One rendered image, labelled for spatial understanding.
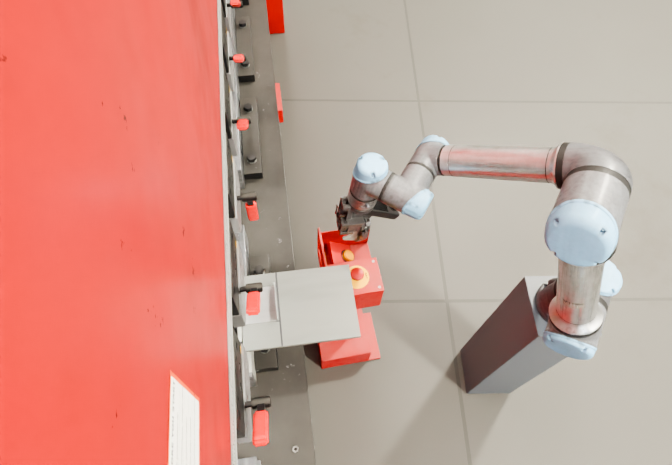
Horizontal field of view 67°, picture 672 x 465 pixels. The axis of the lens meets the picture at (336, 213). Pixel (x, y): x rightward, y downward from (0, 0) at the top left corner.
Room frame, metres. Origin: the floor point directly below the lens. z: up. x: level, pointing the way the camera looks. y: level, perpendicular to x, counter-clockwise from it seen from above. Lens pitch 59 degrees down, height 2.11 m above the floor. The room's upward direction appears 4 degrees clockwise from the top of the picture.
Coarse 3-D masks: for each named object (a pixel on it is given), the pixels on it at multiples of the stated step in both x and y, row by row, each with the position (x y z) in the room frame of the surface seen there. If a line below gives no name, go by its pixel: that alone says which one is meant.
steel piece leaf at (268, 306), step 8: (264, 288) 0.45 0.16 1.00; (272, 288) 0.45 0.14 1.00; (264, 296) 0.43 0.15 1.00; (272, 296) 0.43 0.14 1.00; (264, 304) 0.41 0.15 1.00; (272, 304) 0.41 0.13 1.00; (264, 312) 0.39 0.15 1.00; (272, 312) 0.39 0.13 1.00; (248, 320) 0.37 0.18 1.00; (256, 320) 0.37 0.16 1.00; (264, 320) 0.37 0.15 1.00; (272, 320) 0.37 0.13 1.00
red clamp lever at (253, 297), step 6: (258, 282) 0.35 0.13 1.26; (240, 288) 0.34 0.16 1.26; (246, 288) 0.34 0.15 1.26; (252, 288) 0.34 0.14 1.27; (258, 288) 0.34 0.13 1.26; (252, 294) 0.32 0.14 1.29; (258, 294) 0.32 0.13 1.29; (252, 300) 0.30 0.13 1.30; (258, 300) 0.31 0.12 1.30; (246, 306) 0.29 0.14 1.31; (252, 306) 0.29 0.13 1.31; (258, 306) 0.29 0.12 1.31; (246, 312) 0.28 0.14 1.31; (252, 312) 0.28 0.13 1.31; (258, 312) 0.28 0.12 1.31
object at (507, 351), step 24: (528, 288) 0.59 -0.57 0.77; (504, 312) 0.59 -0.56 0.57; (528, 312) 0.53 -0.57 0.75; (480, 336) 0.60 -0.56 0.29; (504, 336) 0.52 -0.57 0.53; (528, 336) 0.47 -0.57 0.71; (480, 360) 0.52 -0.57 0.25; (504, 360) 0.46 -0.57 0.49; (528, 360) 0.45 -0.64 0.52; (552, 360) 0.46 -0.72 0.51; (480, 384) 0.45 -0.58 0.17; (504, 384) 0.46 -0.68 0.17
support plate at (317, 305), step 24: (288, 288) 0.45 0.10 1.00; (312, 288) 0.46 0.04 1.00; (336, 288) 0.46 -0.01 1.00; (288, 312) 0.39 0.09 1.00; (312, 312) 0.40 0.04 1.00; (336, 312) 0.40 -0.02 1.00; (264, 336) 0.33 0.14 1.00; (288, 336) 0.34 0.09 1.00; (312, 336) 0.34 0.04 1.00; (336, 336) 0.34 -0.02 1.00; (360, 336) 0.35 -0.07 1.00
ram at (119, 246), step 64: (0, 0) 0.16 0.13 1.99; (64, 0) 0.22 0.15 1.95; (128, 0) 0.32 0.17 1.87; (192, 0) 0.62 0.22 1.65; (0, 64) 0.14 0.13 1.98; (64, 64) 0.18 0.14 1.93; (128, 64) 0.27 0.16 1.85; (192, 64) 0.49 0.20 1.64; (0, 128) 0.12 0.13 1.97; (64, 128) 0.15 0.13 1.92; (128, 128) 0.22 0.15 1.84; (192, 128) 0.39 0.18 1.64; (0, 192) 0.09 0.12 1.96; (64, 192) 0.12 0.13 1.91; (128, 192) 0.17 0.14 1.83; (192, 192) 0.30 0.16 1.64; (0, 256) 0.07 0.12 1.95; (64, 256) 0.09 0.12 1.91; (128, 256) 0.13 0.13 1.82; (192, 256) 0.22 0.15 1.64; (0, 320) 0.05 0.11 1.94; (64, 320) 0.07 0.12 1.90; (128, 320) 0.09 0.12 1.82; (192, 320) 0.15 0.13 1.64; (0, 384) 0.03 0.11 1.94; (64, 384) 0.04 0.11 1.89; (128, 384) 0.06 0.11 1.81; (192, 384) 0.10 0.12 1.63; (0, 448) 0.01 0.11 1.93; (64, 448) 0.02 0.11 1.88; (128, 448) 0.03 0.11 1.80
